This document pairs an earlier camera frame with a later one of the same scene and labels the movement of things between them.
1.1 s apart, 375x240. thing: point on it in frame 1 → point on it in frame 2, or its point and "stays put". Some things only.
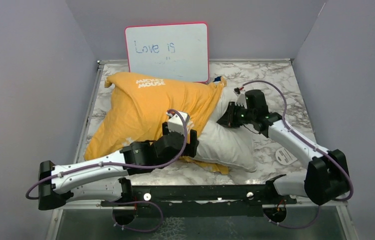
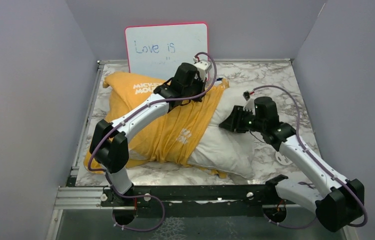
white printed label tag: [283, 157] stays put
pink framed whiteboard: [178, 52] stays put
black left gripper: [190, 150] → [201, 84]
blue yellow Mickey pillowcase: [139, 106] stays put
